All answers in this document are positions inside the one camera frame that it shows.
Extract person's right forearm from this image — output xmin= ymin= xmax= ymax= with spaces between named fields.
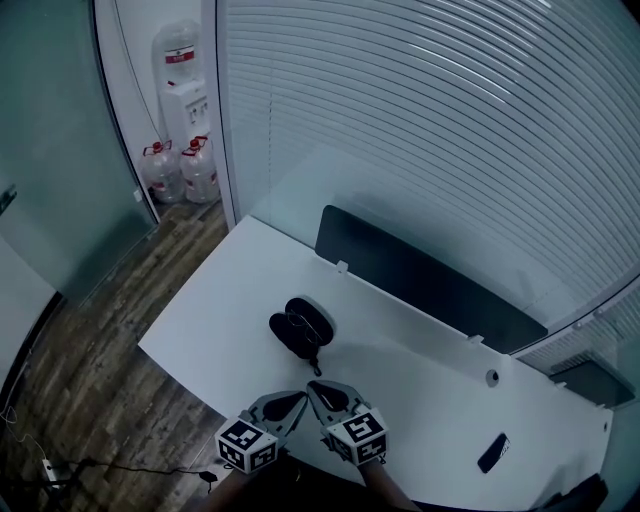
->
xmin=357 ymin=462 xmax=422 ymax=512

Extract black zippered earphone case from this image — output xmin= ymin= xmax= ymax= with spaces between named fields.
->
xmin=268 ymin=297 xmax=336 ymax=377

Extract clear water jug red cap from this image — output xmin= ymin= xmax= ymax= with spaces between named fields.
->
xmin=138 ymin=140 xmax=184 ymax=204
xmin=179 ymin=135 xmax=220 ymax=205

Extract wide white window blinds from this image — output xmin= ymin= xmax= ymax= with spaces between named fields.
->
xmin=217 ymin=0 xmax=640 ymax=324

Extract person's dark clothing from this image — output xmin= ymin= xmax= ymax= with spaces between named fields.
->
xmin=259 ymin=452 xmax=381 ymax=512

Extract white power strip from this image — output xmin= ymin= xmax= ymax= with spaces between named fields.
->
xmin=41 ymin=459 xmax=64 ymax=492

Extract short dark desk divider panel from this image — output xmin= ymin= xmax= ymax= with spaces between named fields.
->
xmin=549 ymin=360 xmax=637 ymax=409

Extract frosted glass door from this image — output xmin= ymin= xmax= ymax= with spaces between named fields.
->
xmin=0 ymin=0 xmax=162 ymax=307

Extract long dark desk divider panel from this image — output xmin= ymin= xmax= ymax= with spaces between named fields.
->
xmin=314 ymin=204 xmax=550 ymax=356

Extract black smartphone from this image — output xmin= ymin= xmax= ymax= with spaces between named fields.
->
xmin=477 ymin=433 xmax=512 ymax=475

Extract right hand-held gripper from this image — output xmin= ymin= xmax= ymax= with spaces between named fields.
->
xmin=306 ymin=379 xmax=390 ymax=468

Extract thin black wall cable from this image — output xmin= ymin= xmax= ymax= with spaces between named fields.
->
xmin=113 ymin=0 xmax=167 ymax=142

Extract narrow white window blinds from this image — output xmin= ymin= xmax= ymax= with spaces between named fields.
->
xmin=517 ymin=294 xmax=640 ymax=384

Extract thin white floor cable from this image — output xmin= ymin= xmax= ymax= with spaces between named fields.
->
xmin=0 ymin=403 xmax=47 ymax=464

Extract large water bottle red label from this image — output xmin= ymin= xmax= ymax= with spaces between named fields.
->
xmin=151 ymin=19 xmax=203 ymax=89

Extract black stand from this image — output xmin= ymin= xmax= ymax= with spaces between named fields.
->
xmin=0 ymin=457 xmax=97 ymax=512

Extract person's left forearm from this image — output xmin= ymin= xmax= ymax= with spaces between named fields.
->
xmin=198 ymin=467 xmax=264 ymax=512

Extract black floor cable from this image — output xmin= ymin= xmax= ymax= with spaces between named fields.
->
xmin=49 ymin=456 xmax=217 ymax=485

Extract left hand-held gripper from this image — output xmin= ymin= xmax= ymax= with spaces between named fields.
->
xmin=214 ymin=389 xmax=309 ymax=474

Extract white water dispenser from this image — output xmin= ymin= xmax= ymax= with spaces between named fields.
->
xmin=159 ymin=79 xmax=209 ymax=147

